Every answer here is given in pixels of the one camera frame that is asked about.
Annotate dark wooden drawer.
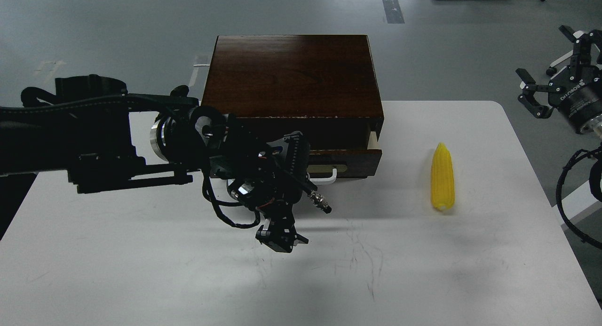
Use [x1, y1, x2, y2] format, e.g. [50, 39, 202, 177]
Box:
[307, 131, 383, 178]

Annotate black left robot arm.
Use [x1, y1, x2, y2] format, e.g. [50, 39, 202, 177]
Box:
[0, 74, 332, 253]

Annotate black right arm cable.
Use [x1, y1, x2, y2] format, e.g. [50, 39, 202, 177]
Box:
[556, 147, 602, 250]

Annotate dark wooden drawer cabinet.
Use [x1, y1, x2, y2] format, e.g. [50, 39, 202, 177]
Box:
[201, 34, 384, 140]

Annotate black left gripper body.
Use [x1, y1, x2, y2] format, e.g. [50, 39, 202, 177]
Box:
[255, 201, 297, 253]

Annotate yellow corn cob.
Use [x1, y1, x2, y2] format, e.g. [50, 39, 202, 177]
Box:
[430, 142, 456, 212]

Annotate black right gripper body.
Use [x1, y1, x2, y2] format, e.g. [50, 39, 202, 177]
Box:
[548, 76, 602, 135]

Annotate white drawer handle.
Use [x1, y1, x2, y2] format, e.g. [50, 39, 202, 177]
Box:
[309, 168, 338, 185]

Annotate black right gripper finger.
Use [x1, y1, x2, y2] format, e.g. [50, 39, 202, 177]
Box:
[558, 25, 602, 67]
[515, 68, 555, 119]

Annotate grey floor tape strip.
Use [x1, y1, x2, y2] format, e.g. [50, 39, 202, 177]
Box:
[382, 0, 405, 24]

